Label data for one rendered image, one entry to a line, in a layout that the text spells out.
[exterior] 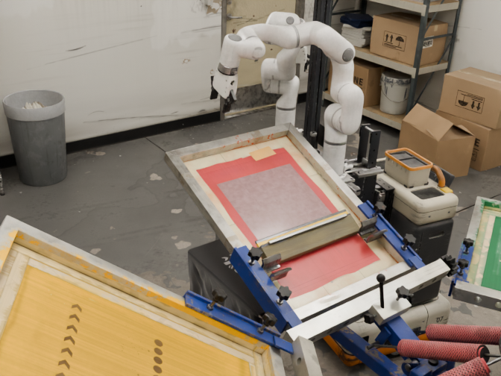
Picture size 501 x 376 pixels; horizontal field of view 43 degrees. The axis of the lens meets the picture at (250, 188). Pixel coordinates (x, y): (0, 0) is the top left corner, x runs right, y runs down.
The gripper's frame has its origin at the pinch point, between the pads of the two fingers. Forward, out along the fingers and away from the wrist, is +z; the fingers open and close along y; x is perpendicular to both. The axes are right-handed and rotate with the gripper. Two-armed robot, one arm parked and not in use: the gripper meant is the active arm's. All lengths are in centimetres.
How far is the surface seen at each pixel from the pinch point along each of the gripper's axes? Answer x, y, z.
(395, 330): 2, -107, 10
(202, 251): 16, -30, 47
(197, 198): 28.6, -34.9, 10.1
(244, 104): -241, 257, 223
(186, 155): 22.1, -14.8, 8.6
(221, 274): 19, -46, 42
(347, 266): -7, -78, 16
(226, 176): 10.7, -26.1, 12.6
